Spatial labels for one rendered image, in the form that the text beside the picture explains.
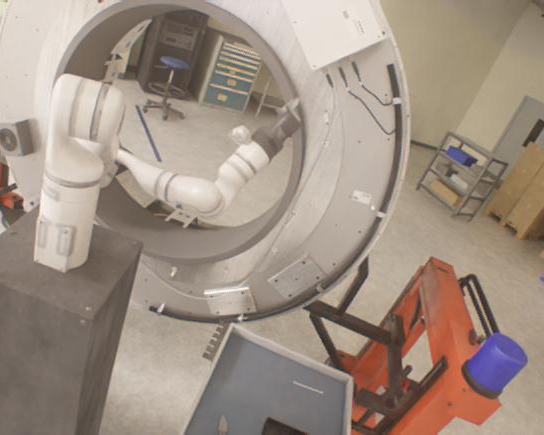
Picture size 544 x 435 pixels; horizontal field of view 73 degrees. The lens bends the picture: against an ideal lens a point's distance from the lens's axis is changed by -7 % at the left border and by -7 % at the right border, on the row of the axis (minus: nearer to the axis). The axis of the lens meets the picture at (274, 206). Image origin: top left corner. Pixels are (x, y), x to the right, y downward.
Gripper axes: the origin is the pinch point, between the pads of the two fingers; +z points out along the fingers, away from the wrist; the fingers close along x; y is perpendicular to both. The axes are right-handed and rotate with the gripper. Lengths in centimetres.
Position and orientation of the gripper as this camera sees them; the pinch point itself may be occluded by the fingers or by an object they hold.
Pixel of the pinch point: (300, 95)
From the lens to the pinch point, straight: 101.1
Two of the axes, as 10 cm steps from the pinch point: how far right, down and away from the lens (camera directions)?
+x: 4.1, 0.8, -9.1
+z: 6.7, -7.0, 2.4
